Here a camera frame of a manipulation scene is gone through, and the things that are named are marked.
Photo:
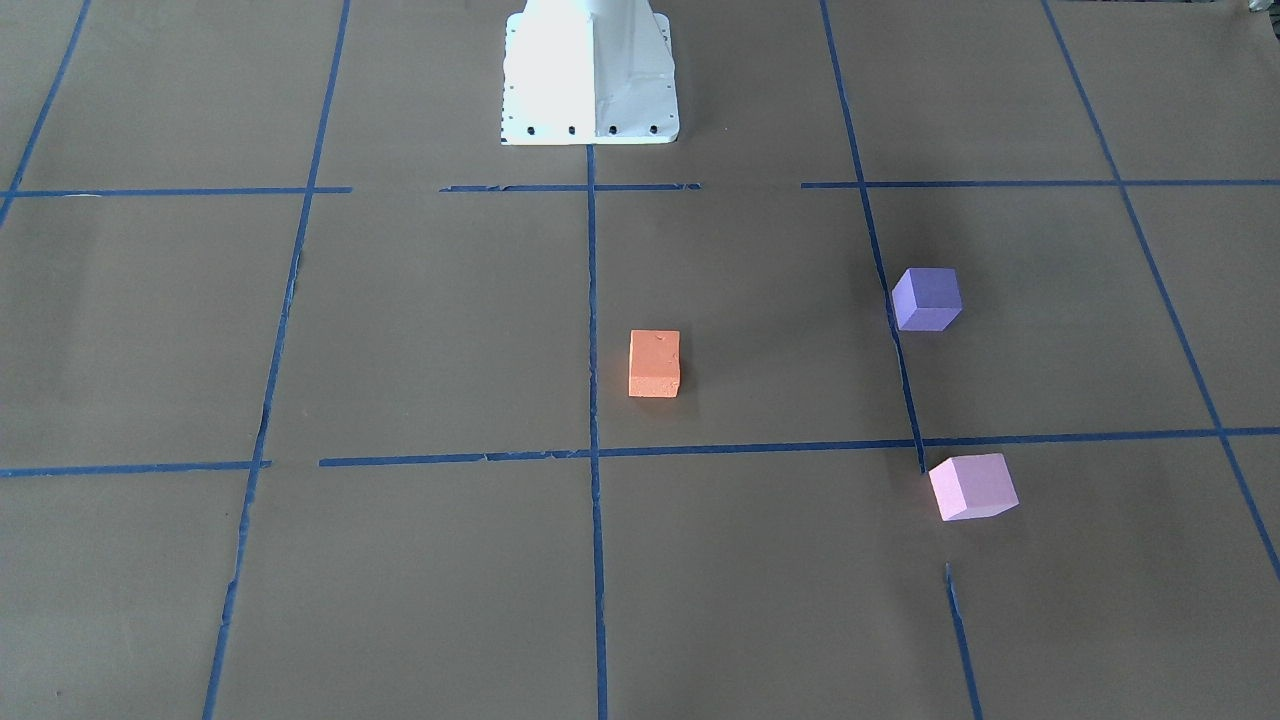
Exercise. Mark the purple foam block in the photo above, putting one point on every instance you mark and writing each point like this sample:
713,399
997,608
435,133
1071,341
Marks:
927,299

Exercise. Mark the pink foam block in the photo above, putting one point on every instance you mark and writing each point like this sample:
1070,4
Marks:
973,487

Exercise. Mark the orange foam block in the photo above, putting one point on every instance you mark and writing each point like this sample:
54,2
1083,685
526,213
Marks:
654,364

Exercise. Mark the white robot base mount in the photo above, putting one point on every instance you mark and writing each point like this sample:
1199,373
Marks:
588,73

